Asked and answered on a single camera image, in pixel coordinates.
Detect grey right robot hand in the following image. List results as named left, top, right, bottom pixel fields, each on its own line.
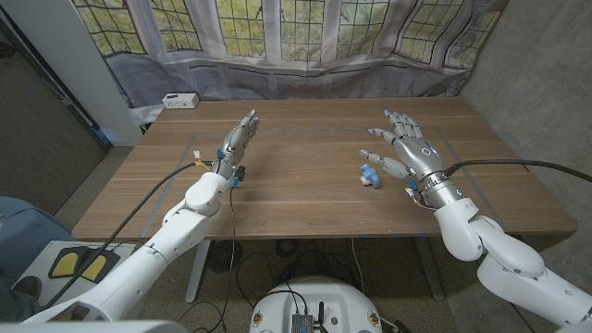
left=358, top=109, right=457, bottom=189

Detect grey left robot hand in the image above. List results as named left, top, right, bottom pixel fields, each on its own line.
left=215, top=108, right=261, bottom=179

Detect light blue toy camera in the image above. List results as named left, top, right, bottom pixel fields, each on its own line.
left=359, top=163, right=382, bottom=190

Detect white power strip box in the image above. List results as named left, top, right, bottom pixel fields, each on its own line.
left=161, top=92, right=200, bottom=110

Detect printed window backdrop cloth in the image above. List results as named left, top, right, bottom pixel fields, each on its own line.
left=71, top=0, right=510, bottom=108

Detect black round disc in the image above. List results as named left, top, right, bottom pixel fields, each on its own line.
left=206, top=239, right=244, bottom=274

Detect grey table leg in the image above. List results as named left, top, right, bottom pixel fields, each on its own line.
left=413, top=236, right=446, bottom=302

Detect white table leg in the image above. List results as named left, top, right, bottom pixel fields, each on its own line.
left=184, top=239, right=212, bottom=304

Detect white robot torso base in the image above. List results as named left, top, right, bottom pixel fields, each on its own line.
left=248, top=276, right=384, bottom=333

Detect yellow foot pedal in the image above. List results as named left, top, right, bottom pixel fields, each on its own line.
left=48, top=247, right=82, bottom=279
left=78, top=252, right=120, bottom=283

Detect grey electronics box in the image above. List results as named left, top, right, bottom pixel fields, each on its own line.
left=290, top=313, right=315, bottom=333

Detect white pedal floor board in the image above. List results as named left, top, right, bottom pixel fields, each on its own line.
left=11, top=240, right=140, bottom=306

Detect blue upholstered seat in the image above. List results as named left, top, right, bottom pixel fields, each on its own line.
left=0, top=195, right=78, bottom=288

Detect person's leg dark trousers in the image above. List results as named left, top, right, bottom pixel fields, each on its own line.
left=0, top=289, right=43, bottom=323

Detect thin black hanging cable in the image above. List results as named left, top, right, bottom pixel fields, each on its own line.
left=178, top=184, right=237, bottom=333

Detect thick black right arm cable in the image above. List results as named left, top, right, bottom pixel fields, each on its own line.
left=443, top=158, right=592, bottom=182

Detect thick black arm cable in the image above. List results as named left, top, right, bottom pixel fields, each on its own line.
left=43, top=160, right=214, bottom=309
left=443, top=158, right=592, bottom=182

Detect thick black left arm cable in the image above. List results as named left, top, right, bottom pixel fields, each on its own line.
left=43, top=160, right=214, bottom=309

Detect thin white cable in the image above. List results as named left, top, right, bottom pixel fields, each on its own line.
left=350, top=238, right=366, bottom=295

